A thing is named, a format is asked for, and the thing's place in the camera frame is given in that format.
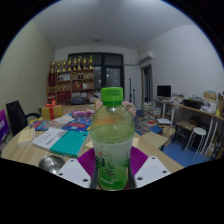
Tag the pink packet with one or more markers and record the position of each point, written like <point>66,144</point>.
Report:
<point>82,113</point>

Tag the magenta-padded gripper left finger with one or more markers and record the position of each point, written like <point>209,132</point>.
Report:
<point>74,173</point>

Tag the blue and red book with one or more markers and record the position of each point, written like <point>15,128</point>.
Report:
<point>77,125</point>

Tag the white round stool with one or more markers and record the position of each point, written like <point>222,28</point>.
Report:
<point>196,135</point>

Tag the teal book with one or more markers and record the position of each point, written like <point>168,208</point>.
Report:
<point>70,143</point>

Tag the purple banner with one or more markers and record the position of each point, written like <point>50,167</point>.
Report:
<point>3,125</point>

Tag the white wall air conditioner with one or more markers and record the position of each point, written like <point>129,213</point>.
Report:
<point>146,56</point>

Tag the black office chair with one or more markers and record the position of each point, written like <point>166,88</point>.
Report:
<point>16,115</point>

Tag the stainless steel cup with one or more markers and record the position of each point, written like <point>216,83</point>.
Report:
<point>50,164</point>

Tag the black printer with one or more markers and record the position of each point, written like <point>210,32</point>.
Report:
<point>192,104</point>

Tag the brown wooden stool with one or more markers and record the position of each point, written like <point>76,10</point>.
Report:
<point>184,128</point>

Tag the colourful magazine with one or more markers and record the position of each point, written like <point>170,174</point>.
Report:
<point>40,125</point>

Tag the wooden shelf unit with trophies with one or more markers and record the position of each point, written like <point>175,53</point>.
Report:
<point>71,85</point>

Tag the dark-framed window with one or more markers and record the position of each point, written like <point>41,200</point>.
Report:
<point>106,71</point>

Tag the cream box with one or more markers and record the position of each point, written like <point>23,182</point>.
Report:
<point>26,136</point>

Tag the long wooden wall desk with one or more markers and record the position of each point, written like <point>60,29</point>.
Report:
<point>200,111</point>

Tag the yellow gift box red ribbon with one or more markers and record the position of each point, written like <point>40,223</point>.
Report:
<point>51,111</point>

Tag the black computer monitor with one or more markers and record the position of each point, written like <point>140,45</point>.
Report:
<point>164,91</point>

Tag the pile of books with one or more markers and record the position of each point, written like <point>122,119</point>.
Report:
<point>150,116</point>

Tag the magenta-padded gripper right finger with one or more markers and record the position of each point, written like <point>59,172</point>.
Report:
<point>150,171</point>

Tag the white book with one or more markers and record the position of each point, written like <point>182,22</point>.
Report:
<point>49,138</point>

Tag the green-capped green tea bottle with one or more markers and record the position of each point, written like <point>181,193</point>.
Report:
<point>112,133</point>

